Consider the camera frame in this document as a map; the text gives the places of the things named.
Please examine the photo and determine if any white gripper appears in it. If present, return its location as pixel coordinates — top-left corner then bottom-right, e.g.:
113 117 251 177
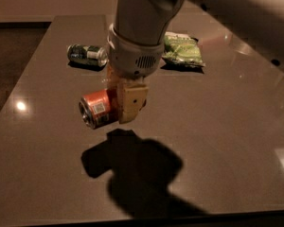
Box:
107 25 164 124

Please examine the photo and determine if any red coke can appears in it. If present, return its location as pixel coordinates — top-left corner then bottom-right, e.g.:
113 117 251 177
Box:
79 89 118 130

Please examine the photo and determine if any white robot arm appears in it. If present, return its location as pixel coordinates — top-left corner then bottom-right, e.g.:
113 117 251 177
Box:
107 0 284 124

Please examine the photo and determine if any green soda can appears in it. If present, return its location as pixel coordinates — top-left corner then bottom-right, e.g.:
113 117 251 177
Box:
67 44 108 67

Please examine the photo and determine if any green chip bag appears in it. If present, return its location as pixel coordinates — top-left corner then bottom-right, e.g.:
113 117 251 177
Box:
162 32 204 67

